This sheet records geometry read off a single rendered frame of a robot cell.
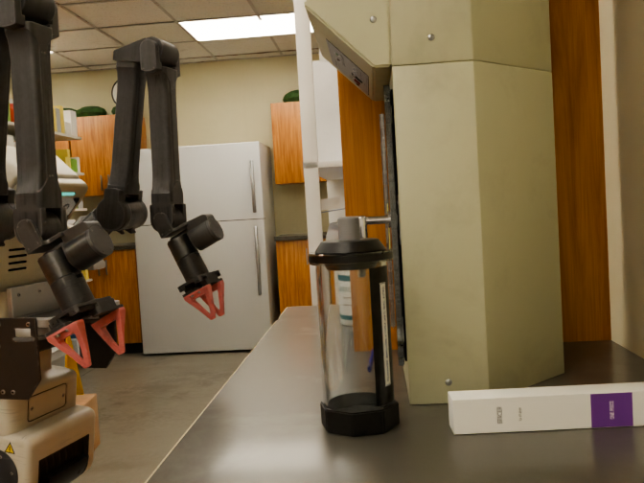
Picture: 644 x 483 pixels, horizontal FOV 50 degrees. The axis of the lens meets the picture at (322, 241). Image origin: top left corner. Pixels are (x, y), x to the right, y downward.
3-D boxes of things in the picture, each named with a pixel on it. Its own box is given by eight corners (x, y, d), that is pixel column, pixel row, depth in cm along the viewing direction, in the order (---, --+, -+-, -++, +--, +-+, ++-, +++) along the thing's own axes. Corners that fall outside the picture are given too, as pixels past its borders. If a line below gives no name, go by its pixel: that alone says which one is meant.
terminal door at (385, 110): (398, 329, 128) (385, 111, 126) (404, 368, 97) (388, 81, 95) (393, 329, 128) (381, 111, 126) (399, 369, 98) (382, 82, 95)
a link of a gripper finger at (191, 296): (234, 309, 160) (216, 272, 161) (220, 313, 153) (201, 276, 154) (211, 321, 162) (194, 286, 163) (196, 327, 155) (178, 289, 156)
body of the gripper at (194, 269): (222, 276, 163) (208, 248, 164) (202, 282, 153) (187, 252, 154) (201, 288, 165) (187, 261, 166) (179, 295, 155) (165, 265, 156)
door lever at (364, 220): (394, 276, 100) (393, 274, 103) (390, 210, 100) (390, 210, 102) (356, 278, 100) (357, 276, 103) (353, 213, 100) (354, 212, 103)
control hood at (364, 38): (386, 101, 127) (383, 45, 126) (392, 65, 94) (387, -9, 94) (324, 104, 127) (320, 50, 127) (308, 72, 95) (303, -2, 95)
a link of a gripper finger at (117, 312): (143, 342, 123) (120, 296, 124) (120, 352, 117) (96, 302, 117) (115, 358, 125) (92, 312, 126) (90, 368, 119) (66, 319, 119)
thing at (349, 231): (399, 264, 90) (397, 213, 90) (364, 271, 83) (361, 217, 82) (339, 264, 95) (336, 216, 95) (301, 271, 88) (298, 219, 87)
